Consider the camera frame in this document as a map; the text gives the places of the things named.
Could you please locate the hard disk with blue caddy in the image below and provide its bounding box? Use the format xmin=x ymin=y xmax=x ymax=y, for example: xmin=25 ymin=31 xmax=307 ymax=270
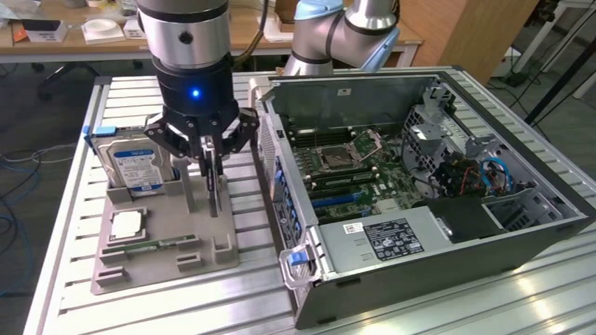
xmin=83 ymin=121 xmax=173 ymax=197

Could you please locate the green RAM stick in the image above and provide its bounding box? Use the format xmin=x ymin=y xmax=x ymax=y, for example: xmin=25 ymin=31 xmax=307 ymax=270
xmin=101 ymin=236 xmax=198 ymax=255

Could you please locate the black camera cable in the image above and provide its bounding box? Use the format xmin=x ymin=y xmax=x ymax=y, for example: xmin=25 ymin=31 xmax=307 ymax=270
xmin=231 ymin=0 xmax=275 ymax=70

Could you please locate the CPU socket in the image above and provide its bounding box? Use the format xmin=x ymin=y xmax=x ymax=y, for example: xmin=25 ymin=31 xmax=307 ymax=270
xmin=317 ymin=144 xmax=361 ymax=169

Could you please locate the green NVIDIA graphics card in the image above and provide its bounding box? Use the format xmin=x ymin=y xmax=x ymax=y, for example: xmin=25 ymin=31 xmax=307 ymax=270
xmin=203 ymin=135 xmax=226 ymax=220

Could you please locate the white box with round tape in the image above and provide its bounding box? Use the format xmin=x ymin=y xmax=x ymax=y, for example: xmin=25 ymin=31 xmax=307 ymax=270
xmin=81 ymin=18 xmax=129 ymax=45

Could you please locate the grey parts rack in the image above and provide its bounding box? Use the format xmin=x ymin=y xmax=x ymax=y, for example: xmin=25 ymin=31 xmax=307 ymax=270
xmin=91 ymin=146 xmax=242 ymax=297

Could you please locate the wooden desk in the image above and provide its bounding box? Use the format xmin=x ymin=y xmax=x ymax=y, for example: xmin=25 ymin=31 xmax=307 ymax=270
xmin=0 ymin=0 xmax=426 ymax=77

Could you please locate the wooden cabinet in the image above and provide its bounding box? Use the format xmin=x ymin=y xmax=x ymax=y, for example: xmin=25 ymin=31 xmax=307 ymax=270
xmin=399 ymin=0 xmax=545 ymax=85

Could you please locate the grey power supply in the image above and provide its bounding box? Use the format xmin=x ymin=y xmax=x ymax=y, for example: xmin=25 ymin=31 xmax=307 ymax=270
xmin=319 ymin=205 xmax=454 ymax=274

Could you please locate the silver chipset heat sink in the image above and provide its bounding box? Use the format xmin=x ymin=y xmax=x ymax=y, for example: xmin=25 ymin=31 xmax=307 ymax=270
xmin=374 ymin=200 xmax=403 ymax=214

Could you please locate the blue disk wire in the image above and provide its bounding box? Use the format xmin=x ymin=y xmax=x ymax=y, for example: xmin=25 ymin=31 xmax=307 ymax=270
xmin=481 ymin=156 xmax=515 ymax=197

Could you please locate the blue expansion slot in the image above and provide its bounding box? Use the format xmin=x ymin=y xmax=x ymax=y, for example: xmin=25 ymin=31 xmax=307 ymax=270
xmin=310 ymin=194 xmax=363 ymax=209

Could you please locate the flat white box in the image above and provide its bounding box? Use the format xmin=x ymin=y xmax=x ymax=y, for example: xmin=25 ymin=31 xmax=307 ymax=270
xmin=265 ymin=15 xmax=299 ymax=43

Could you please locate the small white printed box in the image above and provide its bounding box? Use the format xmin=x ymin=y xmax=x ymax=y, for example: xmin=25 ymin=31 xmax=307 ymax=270
xmin=122 ymin=16 xmax=147 ymax=40

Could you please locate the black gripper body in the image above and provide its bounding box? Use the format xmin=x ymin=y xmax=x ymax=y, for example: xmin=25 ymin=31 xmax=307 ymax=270
xmin=155 ymin=52 xmax=242 ymax=140

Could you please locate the metal socket cover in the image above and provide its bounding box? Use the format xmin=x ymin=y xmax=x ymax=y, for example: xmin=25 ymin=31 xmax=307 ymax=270
xmin=349 ymin=128 xmax=389 ymax=161

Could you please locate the open black PC case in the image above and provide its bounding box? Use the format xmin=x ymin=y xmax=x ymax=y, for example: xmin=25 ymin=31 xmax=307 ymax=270
xmin=249 ymin=69 xmax=596 ymax=331

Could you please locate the green motherboard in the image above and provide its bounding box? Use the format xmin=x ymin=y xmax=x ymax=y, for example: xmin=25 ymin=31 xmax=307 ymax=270
xmin=283 ymin=117 xmax=421 ymax=226

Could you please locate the white box with black top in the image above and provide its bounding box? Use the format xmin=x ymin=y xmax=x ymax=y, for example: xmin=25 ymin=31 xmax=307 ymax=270
xmin=21 ymin=18 xmax=70 ymax=43

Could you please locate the silver CPU chip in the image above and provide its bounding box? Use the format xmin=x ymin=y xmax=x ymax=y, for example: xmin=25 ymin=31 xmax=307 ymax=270
xmin=109 ymin=208 xmax=147 ymax=242

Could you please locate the black office chair base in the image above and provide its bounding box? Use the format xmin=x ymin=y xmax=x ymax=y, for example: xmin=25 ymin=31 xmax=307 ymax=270
xmin=31 ymin=60 xmax=103 ymax=103

